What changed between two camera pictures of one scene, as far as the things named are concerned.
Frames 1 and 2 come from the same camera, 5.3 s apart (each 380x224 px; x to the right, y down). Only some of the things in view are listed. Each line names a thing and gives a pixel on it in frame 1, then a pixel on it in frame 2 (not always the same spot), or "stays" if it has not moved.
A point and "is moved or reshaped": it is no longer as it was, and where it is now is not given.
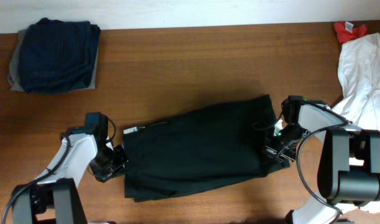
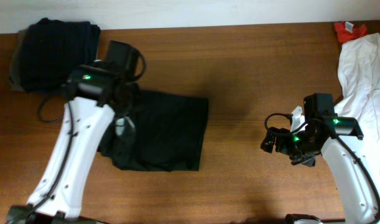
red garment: (345, 31) stays
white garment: (363, 76) stays
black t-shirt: (199, 154) is moved or reshaped
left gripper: (115, 165) to (122, 137)
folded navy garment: (58, 55) stays
